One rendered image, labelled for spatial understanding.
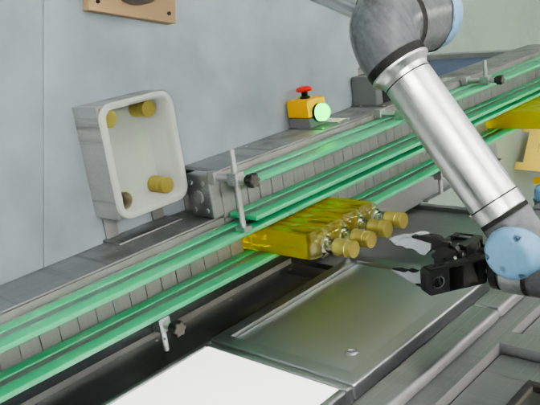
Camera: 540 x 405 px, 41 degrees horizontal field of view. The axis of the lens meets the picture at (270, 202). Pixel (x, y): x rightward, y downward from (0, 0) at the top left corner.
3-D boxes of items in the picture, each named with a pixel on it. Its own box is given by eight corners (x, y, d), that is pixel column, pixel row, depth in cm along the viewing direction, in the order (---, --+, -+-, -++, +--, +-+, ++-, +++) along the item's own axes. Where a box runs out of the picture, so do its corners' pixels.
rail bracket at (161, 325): (132, 345, 138) (177, 362, 129) (124, 312, 136) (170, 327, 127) (148, 336, 141) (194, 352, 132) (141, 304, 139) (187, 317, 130)
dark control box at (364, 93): (352, 105, 203) (377, 105, 197) (349, 77, 201) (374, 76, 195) (369, 100, 209) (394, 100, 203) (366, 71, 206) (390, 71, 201)
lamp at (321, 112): (312, 123, 180) (322, 123, 178) (310, 104, 178) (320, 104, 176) (324, 119, 183) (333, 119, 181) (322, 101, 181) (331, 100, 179)
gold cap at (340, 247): (332, 258, 142) (349, 261, 139) (329, 241, 141) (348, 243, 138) (342, 251, 144) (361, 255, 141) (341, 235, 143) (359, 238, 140)
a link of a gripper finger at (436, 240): (414, 249, 131) (457, 266, 126) (408, 252, 130) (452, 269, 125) (417, 226, 129) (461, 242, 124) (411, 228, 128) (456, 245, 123)
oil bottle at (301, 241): (242, 249, 157) (319, 263, 143) (239, 224, 156) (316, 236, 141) (259, 240, 161) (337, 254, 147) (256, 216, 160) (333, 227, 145)
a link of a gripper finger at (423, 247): (403, 232, 137) (447, 249, 132) (386, 242, 133) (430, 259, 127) (405, 217, 136) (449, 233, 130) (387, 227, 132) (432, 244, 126)
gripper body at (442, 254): (455, 269, 134) (517, 280, 126) (430, 286, 128) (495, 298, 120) (452, 230, 132) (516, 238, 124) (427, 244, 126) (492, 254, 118)
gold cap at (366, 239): (349, 247, 145) (366, 250, 142) (348, 230, 145) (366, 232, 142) (359, 244, 148) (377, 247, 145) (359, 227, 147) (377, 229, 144)
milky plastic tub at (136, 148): (96, 218, 144) (122, 222, 138) (71, 106, 138) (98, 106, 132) (163, 193, 156) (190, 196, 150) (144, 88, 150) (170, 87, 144)
